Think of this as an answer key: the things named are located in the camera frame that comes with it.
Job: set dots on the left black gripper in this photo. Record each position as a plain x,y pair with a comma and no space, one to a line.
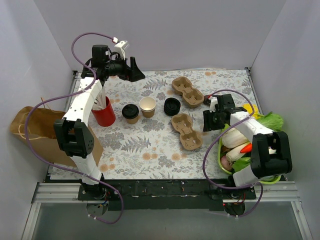
128,72

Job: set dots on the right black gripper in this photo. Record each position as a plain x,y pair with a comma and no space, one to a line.
213,120

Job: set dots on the brown cardboard cup carrier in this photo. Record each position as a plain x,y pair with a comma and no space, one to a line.
190,95
189,138

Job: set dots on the brown paper coffee cup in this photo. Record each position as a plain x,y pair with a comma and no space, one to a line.
147,105

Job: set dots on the black coffee cup lid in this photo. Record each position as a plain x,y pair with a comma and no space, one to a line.
130,111

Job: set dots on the stack of black lids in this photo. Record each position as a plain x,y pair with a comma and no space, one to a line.
171,106

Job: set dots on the brown paper bag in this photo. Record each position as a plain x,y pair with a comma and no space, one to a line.
41,133

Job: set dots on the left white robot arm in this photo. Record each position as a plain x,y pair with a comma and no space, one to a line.
72,131

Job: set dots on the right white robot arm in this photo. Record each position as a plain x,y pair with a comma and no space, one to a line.
270,154

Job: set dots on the yellow toy napa cabbage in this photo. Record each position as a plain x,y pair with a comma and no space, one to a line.
249,109

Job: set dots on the small white toy cabbage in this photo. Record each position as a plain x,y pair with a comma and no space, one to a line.
235,154

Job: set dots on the red toy chili pepper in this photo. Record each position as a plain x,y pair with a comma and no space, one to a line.
246,149

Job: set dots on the purple toy onion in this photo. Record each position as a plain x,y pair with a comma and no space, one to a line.
226,164

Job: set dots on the green toy cabbage head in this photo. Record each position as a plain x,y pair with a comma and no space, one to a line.
241,163

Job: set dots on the red plastic cup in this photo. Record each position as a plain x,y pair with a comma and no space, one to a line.
105,117

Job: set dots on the green toy napa cabbage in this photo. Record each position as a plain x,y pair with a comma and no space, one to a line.
234,138

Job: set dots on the green plastic basket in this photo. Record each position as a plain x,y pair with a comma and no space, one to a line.
222,150

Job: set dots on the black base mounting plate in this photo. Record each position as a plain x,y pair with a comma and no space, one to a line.
162,194

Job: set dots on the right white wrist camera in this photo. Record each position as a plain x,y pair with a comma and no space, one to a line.
213,103

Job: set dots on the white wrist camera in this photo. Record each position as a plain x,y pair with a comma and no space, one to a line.
120,48
213,103

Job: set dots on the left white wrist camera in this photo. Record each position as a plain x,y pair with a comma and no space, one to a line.
120,48

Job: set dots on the aluminium frame rail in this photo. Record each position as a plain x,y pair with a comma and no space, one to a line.
282,191

